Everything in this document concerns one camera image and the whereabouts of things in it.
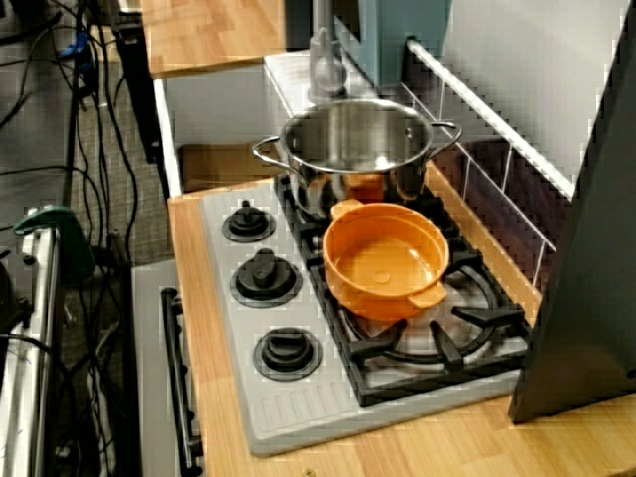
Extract wooden table top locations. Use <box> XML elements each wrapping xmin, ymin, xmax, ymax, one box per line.
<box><xmin>140</xmin><ymin>0</ymin><xmax>289</xmax><ymax>79</ymax></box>

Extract grey toy faucet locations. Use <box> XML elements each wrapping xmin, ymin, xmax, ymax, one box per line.
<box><xmin>307</xmin><ymin>0</ymin><xmax>349</xmax><ymax>103</ymax></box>

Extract stainless steel pot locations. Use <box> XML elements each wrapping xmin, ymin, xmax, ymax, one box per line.
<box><xmin>251</xmin><ymin>97</ymin><xmax>463</xmax><ymax>225</ymax></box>

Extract dark grey upright panel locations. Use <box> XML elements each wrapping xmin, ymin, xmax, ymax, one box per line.
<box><xmin>506</xmin><ymin>0</ymin><xmax>636</xmax><ymax>424</ymax></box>

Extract white sink basin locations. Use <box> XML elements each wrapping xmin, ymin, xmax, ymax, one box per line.
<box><xmin>152</xmin><ymin>49</ymin><xmax>319</xmax><ymax>200</ymax></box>

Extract black table leg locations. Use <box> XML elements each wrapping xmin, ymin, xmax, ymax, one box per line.
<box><xmin>115</xmin><ymin>0</ymin><xmax>163</xmax><ymax>165</ymax></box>

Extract black stove knob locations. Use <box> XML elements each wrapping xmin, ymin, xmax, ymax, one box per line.
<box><xmin>221</xmin><ymin>199</ymin><xmax>277</xmax><ymax>244</ymax></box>
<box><xmin>229</xmin><ymin>247</ymin><xmax>304</xmax><ymax>309</ymax></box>
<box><xmin>252</xmin><ymin>327</ymin><xmax>324</xmax><ymax>383</ymax></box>

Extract aluminium frame bar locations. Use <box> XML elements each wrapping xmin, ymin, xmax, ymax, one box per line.
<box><xmin>0</xmin><ymin>213</ymin><xmax>65</xmax><ymax>477</ymax></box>

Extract orange plastic pot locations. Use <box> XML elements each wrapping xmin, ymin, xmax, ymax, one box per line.
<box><xmin>322</xmin><ymin>198</ymin><xmax>451</xmax><ymax>322</ymax></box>

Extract grey stove top plate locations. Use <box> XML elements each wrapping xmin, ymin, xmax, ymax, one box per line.
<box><xmin>198</xmin><ymin>183</ymin><xmax>533</xmax><ymax>458</ymax></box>

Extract black stove grate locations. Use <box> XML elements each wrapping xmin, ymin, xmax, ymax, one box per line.
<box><xmin>274</xmin><ymin>171</ymin><xmax>533</xmax><ymax>408</ymax></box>

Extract white oven door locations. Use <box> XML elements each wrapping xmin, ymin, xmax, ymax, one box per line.
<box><xmin>130</xmin><ymin>257</ymin><xmax>208</xmax><ymax>477</ymax></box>

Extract dark tiled backsplash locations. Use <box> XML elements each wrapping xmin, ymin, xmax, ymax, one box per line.
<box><xmin>400</xmin><ymin>37</ymin><xmax>578</xmax><ymax>300</ymax></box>

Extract blue cable connector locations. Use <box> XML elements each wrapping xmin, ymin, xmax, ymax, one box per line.
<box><xmin>58</xmin><ymin>30</ymin><xmax>95</xmax><ymax>71</ymax></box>

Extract teal cabinet box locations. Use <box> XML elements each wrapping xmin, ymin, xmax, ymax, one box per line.
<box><xmin>332</xmin><ymin>0</ymin><xmax>454</xmax><ymax>88</ymax></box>

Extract green clamp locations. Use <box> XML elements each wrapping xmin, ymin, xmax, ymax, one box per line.
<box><xmin>12</xmin><ymin>206</ymin><xmax>96</xmax><ymax>287</ymax></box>

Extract black oven door handle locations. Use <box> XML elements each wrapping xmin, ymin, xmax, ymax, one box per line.
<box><xmin>159</xmin><ymin>286</ymin><xmax>205</xmax><ymax>473</ymax></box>

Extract black cable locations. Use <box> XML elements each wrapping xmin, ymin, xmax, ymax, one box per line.
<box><xmin>93</xmin><ymin>19</ymin><xmax>139</xmax><ymax>264</ymax></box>
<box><xmin>0</xmin><ymin>165</ymin><xmax>110</xmax><ymax>249</ymax></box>
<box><xmin>0</xmin><ymin>331</ymin><xmax>83</xmax><ymax>477</ymax></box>

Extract wooden countertop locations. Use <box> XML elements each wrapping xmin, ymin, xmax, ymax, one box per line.
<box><xmin>167</xmin><ymin>163</ymin><xmax>636</xmax><ymax>477</ymax></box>

